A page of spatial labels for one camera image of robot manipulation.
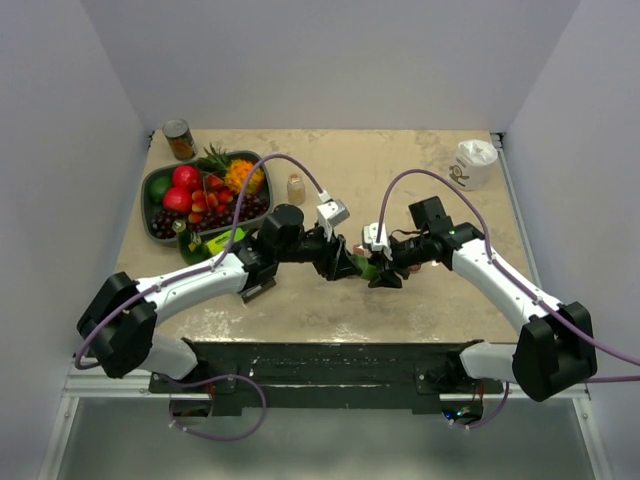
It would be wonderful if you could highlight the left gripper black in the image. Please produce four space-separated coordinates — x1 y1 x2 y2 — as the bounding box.
277 220 362 281

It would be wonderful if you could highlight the green capped pill bottle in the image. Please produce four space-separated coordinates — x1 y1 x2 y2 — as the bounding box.
353 254 378 281

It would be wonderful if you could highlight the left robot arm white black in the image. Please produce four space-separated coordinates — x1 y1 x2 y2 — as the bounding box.
75 200 361 392

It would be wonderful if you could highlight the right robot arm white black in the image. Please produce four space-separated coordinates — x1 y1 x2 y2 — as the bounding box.
362 197 597 402

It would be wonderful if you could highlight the small amber pill bottle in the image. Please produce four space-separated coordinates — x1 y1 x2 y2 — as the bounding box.
287 174 306 206

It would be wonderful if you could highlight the black product box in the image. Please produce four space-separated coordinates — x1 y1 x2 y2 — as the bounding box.
239 278 276 304

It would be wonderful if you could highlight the dark grape bunch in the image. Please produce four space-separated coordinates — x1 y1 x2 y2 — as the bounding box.
143 195 271 241

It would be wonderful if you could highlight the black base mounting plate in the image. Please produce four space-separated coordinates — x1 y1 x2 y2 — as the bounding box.
150 342 503 416

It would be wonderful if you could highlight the white paper cup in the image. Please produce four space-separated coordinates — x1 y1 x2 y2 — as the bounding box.
448 139 498 191

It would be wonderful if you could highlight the orange spiky fruit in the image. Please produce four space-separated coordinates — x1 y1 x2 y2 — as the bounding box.
224 159 265 195

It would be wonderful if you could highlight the strawberries pile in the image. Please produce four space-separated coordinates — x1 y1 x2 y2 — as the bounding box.
188 174 234 224

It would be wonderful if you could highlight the green glass bottle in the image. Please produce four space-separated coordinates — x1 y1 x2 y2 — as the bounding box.
172 220 211 265

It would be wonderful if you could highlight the grey fruit tray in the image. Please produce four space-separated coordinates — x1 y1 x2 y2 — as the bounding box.
141 147 259 245

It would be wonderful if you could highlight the lower red apple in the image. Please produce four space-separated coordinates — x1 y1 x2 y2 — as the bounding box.
162 187 193 215

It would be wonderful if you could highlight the red apple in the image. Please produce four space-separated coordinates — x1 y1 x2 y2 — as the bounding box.
172 165 202 192
162 187 193 215

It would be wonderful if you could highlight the upper red apple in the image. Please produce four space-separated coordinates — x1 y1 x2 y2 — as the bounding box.
172 165 202 192

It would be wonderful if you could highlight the green lime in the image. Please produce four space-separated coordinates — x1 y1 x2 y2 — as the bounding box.
147 176 173 205

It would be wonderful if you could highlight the tin can with label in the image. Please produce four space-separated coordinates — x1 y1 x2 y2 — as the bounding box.
162 118 197 161

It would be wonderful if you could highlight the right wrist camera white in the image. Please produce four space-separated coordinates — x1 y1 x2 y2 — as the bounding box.
362 222 392 260

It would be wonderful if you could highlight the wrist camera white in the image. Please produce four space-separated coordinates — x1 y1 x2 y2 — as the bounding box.
316 200 350 239
362 222 392 260

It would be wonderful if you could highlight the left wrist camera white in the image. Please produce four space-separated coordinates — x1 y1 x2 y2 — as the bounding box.
316 200 350 239

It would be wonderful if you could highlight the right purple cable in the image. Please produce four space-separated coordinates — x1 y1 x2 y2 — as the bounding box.
377 168 640 430

